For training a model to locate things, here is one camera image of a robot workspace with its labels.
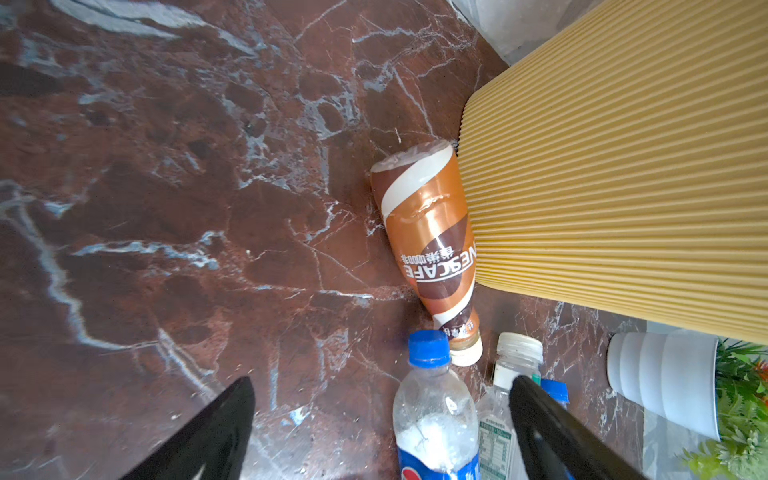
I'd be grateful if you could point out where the blue cap Pepsi water bottle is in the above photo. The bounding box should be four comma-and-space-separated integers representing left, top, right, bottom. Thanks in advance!
393, 330, 481, 480

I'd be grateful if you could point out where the white cap green label bottle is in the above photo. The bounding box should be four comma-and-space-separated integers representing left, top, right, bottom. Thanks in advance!
477, 332, 543, 480

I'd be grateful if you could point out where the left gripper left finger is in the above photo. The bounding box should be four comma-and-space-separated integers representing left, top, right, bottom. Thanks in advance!
123, 376, 255, 479

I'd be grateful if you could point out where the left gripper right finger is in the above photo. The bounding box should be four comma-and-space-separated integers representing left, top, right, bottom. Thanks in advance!
510, 376, 643, 480

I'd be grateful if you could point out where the yellow ribbed trash bin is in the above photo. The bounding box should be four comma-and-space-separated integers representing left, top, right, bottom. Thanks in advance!
458, 1, 767, 344

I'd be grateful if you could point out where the blue cap blue label bottle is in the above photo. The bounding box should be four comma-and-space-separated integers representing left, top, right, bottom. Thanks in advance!
540, 379, 570, 409

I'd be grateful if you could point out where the white ribbed flower pot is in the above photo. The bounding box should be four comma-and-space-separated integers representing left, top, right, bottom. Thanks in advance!
606, 332, 720, 440

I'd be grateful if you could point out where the artificial flower plant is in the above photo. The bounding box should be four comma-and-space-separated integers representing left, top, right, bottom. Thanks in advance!
682, 339, 767, 479

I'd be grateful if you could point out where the brown Nescafe coffee bottle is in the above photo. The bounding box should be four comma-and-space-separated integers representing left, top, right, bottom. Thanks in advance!
370, 139, 483, 367

